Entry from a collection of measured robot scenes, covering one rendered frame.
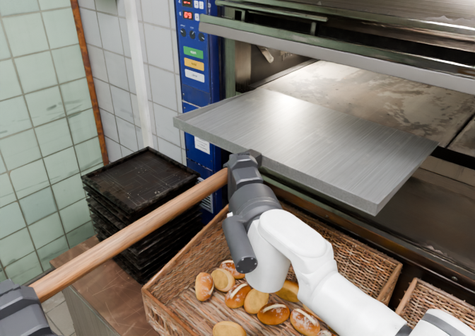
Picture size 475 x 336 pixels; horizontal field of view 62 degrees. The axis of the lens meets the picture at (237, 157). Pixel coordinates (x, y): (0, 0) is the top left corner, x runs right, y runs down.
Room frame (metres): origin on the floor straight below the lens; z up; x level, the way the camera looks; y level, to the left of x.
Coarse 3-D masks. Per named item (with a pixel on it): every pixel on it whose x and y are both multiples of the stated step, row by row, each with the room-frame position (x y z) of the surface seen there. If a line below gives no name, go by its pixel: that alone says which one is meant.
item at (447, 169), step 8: (248, 88) 1.18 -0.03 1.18; (432, 152) 0.78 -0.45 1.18; (440, 152) 0.78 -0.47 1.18; (448, 152) 0.78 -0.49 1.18; (456, 152) 0.78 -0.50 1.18; (432, 160) 0.77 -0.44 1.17; (440, 160) 0.75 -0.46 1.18; (448, 160) 0.75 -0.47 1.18; (456, 160) 0.75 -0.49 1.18; (464, 160) 0.75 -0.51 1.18; (472, 160) 0.75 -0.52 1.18; (424, 168) 0.77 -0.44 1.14; (432, 168) 0.76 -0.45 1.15; (440, 168) 0.75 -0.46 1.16; (448, 168) 0.74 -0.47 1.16; (456, 168) 0.73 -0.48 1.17; (464, 168) 0.72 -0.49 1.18; (472, 168) 0.71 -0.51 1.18; (448, 176) 0.74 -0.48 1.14; (456, 176) 0.73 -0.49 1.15; (464, 176) 0.72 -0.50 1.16; (472, 176) 0.71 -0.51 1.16; (472, 184) 0.70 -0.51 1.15
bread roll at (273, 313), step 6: (264, 306) 0.79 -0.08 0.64; (270, 306) 0.78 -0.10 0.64; (276, 306) 0.78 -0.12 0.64; (282, 306) 0.78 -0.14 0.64; (258, 312) 0.78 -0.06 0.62; (264, 312) 0.77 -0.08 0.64; (270, 312) 0.77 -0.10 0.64; (276, 312) 0.77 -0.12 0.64; (282, 312) 0.77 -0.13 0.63; (288, 312) 0.78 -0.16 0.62; (258, 318) 0.77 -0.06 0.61; (264, 318) 0.76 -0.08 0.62; (270, 318) 0.75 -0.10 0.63; (276, 318) 0.75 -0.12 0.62; (282, 318) 0.76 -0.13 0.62; (270, 324) 0.75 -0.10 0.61; (276, 324) 0.75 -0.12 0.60
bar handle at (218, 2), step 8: (216, 0) 1.07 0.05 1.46; (224, 0) 1.06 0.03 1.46; (240, 8) 1.02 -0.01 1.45; (248, 8) 1.00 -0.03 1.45; (256, 8) 0.98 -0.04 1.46; (264, 8) 0.97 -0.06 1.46; (272, 8) 0.96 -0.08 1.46; (280, 8) 0.95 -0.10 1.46; (248, 16) 1.01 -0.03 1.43; (288, 16) 0.92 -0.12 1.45; (296, 16) 0.91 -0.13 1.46; (304, 16) 0.89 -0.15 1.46; (312, 16) 0.88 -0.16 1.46; (320, 16) 0.87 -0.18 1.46; (328, 16) 0.86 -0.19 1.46; (312, 24) 0.88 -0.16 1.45; (312, 32) 0.87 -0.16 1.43
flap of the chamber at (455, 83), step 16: (208, 32) 1.02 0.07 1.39; (224, 32) 0.99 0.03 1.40; (240, 32) 0.96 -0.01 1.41; (272, 48) 0.89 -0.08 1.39; (288, 48) 0.86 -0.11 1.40; (304, 48) 0.84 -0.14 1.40; (320, 48) 0.81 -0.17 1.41; (352, 64) 0.76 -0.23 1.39; (368, 64) 0.74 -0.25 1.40; (384, 64) 0.72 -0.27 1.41; (400, 64) 0.70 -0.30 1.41; (416, 80) 0.67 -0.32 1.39; (432, 80) 0.66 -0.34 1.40; (448, 80) 0.64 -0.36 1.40; (464, 80) 0.63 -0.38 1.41
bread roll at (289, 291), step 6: (288, 282) 0.86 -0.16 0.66; (294, 282) 0.87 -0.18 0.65; (282, 288) 0.85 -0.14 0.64; (288, 288) 0.84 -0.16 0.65; (294, 288) 0.84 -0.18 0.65; (276, 294) 0.86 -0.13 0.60; (282, 294) 0.85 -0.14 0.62; (288, 294) 0.84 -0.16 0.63; (294, 294) 0.83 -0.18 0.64; (288, 300) 0.84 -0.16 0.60; (294, 300) 0.83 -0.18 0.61
